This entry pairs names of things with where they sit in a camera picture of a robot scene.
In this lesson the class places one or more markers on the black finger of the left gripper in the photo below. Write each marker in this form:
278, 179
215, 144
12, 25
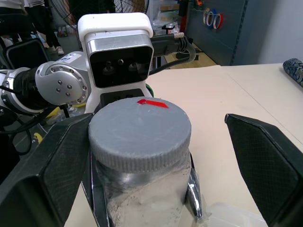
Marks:
99, 196
194, 189

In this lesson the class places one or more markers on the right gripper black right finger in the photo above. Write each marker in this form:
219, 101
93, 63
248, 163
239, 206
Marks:
267, 165

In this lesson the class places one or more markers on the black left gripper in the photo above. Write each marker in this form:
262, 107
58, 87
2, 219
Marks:
118, 95

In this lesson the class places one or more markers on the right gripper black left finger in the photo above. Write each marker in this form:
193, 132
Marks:
42, 179

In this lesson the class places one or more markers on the grey ribbed screw lid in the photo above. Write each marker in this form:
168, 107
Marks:
139, 132

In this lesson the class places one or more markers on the clear jar with white contents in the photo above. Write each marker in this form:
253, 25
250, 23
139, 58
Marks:
144, 196

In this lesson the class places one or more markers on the clear plastic box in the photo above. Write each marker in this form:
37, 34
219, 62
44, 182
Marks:
234, 216

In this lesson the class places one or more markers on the red arrow sticker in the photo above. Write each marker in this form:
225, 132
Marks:
154, 103

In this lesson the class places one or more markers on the blue patterned fabric roll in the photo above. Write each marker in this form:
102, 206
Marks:
294, 71

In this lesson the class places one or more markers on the black chair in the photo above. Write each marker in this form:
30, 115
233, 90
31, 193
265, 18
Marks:
26, 54

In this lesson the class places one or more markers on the person in black trousers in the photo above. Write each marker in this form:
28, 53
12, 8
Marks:
45, 21

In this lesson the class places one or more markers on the grey-blue pegboard panel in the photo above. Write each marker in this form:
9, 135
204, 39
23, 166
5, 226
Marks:
220, 45

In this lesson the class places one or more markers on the orange and white tape roll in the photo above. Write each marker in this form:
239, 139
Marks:
205, 17

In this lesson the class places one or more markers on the red and white tape roll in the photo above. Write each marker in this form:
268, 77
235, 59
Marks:
218, 21

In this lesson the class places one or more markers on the blue tape roll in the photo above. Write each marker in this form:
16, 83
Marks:
212, 14

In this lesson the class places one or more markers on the person in dark clothes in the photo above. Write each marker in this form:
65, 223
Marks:
10, 19

